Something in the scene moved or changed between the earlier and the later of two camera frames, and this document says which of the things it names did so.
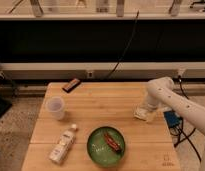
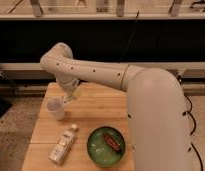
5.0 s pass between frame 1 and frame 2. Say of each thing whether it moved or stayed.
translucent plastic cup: stayed
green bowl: stayed
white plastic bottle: stayed
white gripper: moved
